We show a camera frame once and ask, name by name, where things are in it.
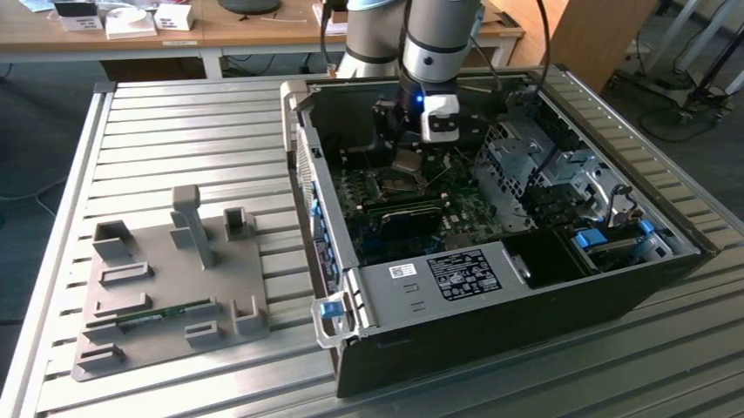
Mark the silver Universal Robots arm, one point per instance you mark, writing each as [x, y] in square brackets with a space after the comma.
[436, 43]

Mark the CPU socket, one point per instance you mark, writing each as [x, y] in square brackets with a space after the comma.
[384, 189]

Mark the black RAM slot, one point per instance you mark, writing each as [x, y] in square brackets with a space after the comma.
[406, 204]

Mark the silver metal drive cage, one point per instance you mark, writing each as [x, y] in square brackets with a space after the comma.
[515, 163]

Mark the green motherboard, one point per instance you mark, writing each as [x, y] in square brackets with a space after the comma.
[471, 209]

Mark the small cardboard box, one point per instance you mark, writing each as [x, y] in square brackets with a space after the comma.
[333, 17]

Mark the long wooden desk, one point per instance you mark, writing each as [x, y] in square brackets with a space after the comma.
[262, 32]

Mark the wooden cabinet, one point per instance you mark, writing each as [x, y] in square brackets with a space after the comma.
[581, 39]

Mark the white barcode sticker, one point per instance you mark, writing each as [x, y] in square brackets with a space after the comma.
[404, 270]

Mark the black printed PSU label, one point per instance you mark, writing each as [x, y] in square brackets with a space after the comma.
[463, 274]

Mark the black round object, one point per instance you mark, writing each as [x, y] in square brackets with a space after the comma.
[250, 5]

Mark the blue disk carrier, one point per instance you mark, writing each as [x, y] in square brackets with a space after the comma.
[589, 240]

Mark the grey power supply unit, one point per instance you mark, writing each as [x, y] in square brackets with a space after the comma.
[396, 300]

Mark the blue case latch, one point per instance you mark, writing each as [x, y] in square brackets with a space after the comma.
[330, 311]

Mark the small blue plastic clip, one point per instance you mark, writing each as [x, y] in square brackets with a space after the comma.
[646, 228]

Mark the black equipment stand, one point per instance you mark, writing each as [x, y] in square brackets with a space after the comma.
[706, 93]

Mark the white round-topped box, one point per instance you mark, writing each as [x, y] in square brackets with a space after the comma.
[131, 26]

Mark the open black PC case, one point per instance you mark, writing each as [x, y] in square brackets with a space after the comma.
[523, 339]

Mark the grey plastic parts rack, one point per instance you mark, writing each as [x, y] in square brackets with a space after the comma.
[174, 278]

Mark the white box black print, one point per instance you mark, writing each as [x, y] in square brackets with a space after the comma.
[82, 24]

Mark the green RAM stick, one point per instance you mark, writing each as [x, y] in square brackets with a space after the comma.
[154, 314]

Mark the blue paper packet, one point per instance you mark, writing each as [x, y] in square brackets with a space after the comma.
[38, 4]

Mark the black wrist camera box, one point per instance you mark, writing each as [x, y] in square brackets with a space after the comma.
[385, 115]

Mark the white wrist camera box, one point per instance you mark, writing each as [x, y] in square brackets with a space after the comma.
[437, 104]

